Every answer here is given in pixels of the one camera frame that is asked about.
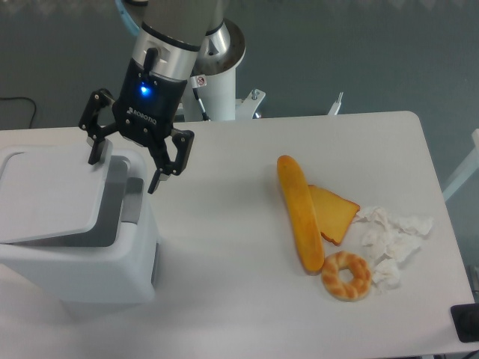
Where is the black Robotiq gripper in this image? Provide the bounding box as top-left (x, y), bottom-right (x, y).
top-left (78, 47), bottom-right (196, 195)

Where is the white trash can lid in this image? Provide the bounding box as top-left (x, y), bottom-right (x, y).
top-left (1, 144), bottom-right (112, 244)

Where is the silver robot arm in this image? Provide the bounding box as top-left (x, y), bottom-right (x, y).
top-left (79, 1), bottom-right (245, 193)

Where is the white trash can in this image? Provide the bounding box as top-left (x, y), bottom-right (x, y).
top-left (1, 143), bottom-right (159, 304)

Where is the long yellow baguette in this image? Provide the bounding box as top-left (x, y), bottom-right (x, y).
top-left (277, 155), bottom-right (325, 275)

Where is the orange toast slice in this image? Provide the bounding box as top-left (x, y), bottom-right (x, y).
top-left (308, 185), bottom-right (361, 246)

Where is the crumpled white tissue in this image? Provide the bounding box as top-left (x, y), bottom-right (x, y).
top-left (353, 206), bottom-right (434, 294)

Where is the black device at edge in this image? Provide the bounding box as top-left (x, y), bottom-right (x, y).
top-left (450, 303), bottom-right (478, 343)

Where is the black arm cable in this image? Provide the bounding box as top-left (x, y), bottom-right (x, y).
top-left (192, 86), bottom-right (210, 122)

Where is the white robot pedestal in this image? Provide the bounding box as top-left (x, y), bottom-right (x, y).
top-left (177, 69), bottom-right (266, 122)

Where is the black cable on floor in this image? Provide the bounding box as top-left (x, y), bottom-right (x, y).
top-left (0, 96), bottom-right (38, 126)

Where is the white table bracket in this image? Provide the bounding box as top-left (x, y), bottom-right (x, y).
top-left (327, 91), bottom-right (344, 116)

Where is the braided ring bread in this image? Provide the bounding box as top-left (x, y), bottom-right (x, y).
top-left (321, 251), bottom-right (372, 301)

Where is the white frame leg right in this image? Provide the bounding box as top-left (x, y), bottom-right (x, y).
top-left (442, 129), bottom-right (478, 202)

